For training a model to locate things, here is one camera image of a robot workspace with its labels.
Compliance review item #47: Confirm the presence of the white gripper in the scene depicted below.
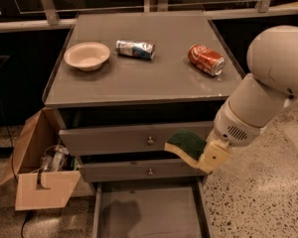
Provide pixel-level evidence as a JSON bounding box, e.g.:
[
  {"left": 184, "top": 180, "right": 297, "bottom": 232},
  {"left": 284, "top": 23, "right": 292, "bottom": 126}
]
[{"left": 197, "top": 101, "right": 265, "bottom": 174}]

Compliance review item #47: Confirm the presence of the green yellow sponge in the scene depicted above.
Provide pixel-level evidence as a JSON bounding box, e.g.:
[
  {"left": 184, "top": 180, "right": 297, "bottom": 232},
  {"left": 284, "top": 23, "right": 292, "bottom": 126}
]
[{"left": 164, "top": 129, "right": 207, "bottom": 168}]

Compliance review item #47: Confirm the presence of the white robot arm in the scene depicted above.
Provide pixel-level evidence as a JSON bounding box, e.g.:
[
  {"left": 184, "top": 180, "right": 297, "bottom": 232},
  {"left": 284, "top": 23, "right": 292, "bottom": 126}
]
[{"left": 195, "top": 25, "right": 298, "bottom": 174}]

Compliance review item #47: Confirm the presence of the grey bottom drawer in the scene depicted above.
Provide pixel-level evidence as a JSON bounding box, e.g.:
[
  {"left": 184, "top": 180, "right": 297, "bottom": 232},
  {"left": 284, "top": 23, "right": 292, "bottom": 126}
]
[{"left": 92, "top": 177, "right": 213, "bottom": 238}]

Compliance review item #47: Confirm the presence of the grey drawer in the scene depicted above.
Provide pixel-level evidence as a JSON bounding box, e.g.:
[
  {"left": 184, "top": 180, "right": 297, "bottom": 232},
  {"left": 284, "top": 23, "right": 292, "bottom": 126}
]
[
  {"left": 78, "top": 159, "right": 205, "bottom": 182},
  {"left": 92, "top": 177, "right": 213, "bottom": 238},
  {"left": 60, "top": 121, "right": 213, "bottom": 156}
]

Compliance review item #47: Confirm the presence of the grey top drawer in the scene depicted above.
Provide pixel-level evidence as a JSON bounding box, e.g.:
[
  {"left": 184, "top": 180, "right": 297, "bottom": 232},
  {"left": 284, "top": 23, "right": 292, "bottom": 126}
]
[{"left": 60, "top": 121, "right": 213, "bottom": 156}]

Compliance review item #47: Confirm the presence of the grey middle drawer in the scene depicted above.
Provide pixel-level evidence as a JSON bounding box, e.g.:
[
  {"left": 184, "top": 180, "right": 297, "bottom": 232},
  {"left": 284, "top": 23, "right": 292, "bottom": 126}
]
[{"left": 78, "top": 159, "right": 205, "bottom": 182}]

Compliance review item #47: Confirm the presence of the grey drawer cabinet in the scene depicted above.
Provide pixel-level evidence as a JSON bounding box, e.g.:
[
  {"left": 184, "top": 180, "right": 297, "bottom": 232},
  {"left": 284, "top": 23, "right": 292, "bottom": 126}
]
[{"left": 42, "top": 11, "right": 253, "bottom": 238}]

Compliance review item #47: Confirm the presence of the red cola can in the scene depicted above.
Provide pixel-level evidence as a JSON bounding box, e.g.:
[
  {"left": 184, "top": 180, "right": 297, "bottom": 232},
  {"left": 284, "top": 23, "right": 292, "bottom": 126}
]
[{"left": 188, "top": 45, "right": 225, "bottom": 76}]

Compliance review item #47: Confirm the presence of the crushed blue silver can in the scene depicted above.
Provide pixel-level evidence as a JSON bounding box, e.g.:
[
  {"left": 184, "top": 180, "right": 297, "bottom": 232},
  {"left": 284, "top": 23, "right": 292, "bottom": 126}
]
[{"left": 115, "top": 40, "right": 155, "bottom": 60}]

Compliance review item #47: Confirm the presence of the beige paper bowl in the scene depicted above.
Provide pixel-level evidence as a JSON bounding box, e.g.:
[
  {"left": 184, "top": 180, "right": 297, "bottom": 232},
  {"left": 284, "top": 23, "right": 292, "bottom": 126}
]
[{"left": 64, "top": 42, "right": 110, "bottom": 71}]

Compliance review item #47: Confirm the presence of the open cardboard box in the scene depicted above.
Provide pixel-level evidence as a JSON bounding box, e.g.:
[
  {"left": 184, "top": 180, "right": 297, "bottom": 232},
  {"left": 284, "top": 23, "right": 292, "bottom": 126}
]
[{"left": 0, "top": 108, "right": 93, "bottom": 211}]

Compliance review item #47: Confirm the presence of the black floor cable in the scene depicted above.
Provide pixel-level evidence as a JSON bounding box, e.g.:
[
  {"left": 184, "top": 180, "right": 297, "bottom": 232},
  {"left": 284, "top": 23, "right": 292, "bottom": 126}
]
[{"left": 20, "top": 209, "right": 34, "bottom": 238}]

